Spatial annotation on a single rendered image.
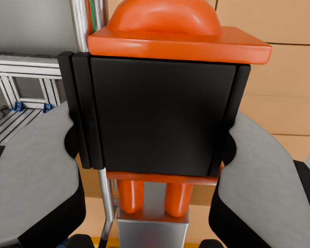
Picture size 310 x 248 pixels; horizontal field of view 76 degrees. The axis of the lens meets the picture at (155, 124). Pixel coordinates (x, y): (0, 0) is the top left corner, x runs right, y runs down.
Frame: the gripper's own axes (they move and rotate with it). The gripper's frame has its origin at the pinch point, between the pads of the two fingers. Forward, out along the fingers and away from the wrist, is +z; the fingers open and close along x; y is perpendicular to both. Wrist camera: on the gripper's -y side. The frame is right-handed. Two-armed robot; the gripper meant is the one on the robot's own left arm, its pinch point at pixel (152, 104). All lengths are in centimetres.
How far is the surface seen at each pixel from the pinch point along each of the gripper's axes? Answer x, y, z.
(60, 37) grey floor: -60, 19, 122
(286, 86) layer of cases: 53, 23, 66
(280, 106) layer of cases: 55, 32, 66
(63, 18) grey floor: -55, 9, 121
